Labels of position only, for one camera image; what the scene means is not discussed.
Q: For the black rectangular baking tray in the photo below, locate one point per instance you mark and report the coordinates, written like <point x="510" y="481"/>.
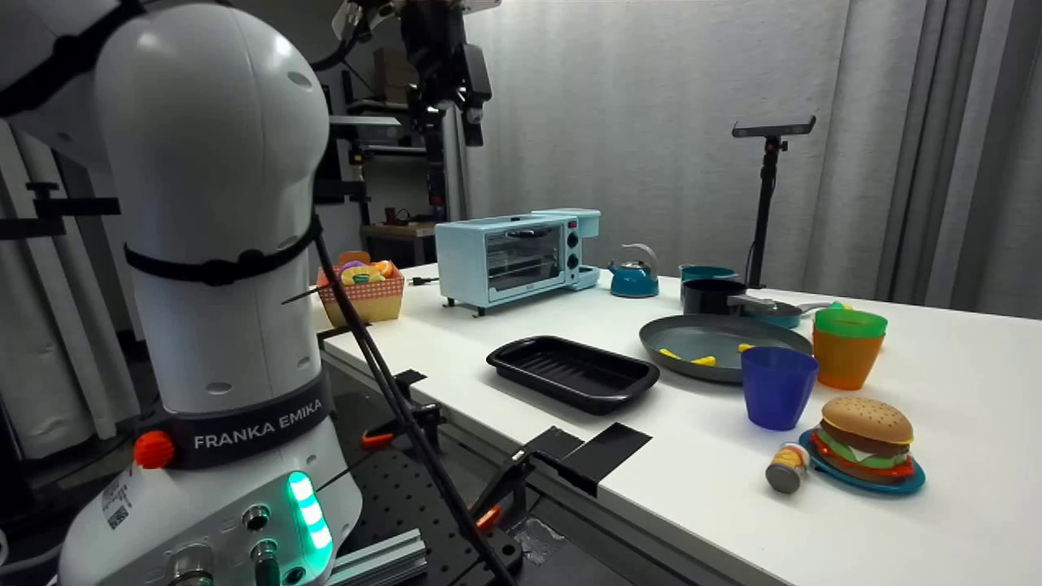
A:
<point x="570" y="373"/>

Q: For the grey round plate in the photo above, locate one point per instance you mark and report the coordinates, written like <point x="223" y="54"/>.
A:
<point x="725" y="338"/>

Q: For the black pot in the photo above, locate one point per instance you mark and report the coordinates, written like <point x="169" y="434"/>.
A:
<point x="707" y="298"/>

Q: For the light blue toaster oven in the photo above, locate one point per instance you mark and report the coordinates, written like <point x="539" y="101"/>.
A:
<point x="513" y="258"/>

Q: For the blue plastic cup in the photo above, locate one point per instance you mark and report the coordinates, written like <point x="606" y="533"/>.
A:
<point x="776" y="386"/>

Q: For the toy hamburger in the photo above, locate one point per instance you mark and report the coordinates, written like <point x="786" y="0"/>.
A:
<point x="864" y="439"/>

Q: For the teal kettle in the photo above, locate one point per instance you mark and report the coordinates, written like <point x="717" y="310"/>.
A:
<point x="637" y="274"/>

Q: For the teal pot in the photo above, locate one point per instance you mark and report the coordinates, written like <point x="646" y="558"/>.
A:
<point x="695" y="274"/>

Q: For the black camera stand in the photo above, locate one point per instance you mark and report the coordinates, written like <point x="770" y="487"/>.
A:
<point x="774" y="147"/>

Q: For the orange cup with green cup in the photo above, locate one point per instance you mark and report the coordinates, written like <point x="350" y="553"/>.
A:
<point x="845" y="347"/>

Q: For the small blue plate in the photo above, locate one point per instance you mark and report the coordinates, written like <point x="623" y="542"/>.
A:
<point x="885" y="489"/>

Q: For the black table bracket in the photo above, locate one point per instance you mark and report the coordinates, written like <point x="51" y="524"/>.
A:
<point x="583" y="464"/>

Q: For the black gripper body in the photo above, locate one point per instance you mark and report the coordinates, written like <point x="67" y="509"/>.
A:
<point x="448" y="62"/>

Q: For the basket of toy fruit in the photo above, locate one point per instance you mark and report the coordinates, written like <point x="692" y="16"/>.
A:
<point x="371" y="287"/>

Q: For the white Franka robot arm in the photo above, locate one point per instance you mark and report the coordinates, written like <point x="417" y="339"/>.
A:
<point x="209" y="128"/>

